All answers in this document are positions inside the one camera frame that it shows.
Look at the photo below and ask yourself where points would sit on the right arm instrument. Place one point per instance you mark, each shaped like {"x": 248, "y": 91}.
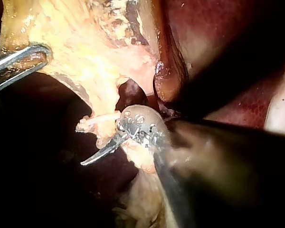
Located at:
{"x": 142, "y": 126}

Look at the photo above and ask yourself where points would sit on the thin tube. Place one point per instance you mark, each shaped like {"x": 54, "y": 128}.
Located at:
{"x": 104, "y": 118}

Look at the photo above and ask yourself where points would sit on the pale fatty tissue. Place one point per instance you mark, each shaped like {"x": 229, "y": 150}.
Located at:
{"x": 145, "y": 190}
{"x": 281, "y": 107}

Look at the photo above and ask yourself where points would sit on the dark red liver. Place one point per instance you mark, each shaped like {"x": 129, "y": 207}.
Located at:
{"x": 216, "y": 31}

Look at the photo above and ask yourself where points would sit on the gallbladder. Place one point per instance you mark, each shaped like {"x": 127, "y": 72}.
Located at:
{"x": 85, "y": 47}

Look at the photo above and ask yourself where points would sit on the left arm instrument jaw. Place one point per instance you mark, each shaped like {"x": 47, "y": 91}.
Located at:
{"x": 19, "y": 61}

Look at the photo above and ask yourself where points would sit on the dark right arm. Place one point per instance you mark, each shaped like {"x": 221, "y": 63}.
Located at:
{"x": 223, "y": 180}

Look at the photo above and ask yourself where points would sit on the right arm instrument jaw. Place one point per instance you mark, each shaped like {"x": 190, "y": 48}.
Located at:
{"x": 104, "y": 146}
{"x": 110, "y": 149}

